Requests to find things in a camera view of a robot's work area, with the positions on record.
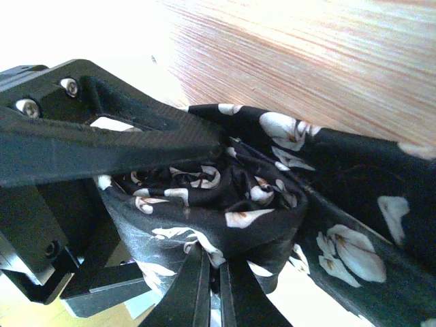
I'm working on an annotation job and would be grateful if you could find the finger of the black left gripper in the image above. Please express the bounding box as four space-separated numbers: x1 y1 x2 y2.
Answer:
1 76 224 187

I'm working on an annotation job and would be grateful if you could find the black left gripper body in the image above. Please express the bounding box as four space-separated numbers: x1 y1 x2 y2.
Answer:
1 60 160 317

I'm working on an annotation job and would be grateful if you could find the black white patterned tie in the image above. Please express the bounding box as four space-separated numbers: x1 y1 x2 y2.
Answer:
96 104 435 326

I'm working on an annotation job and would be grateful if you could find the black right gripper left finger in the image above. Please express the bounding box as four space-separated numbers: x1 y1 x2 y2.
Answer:
140 243 211 327

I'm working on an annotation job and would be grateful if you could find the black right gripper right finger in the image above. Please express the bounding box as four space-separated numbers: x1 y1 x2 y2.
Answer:
219 260 291 327

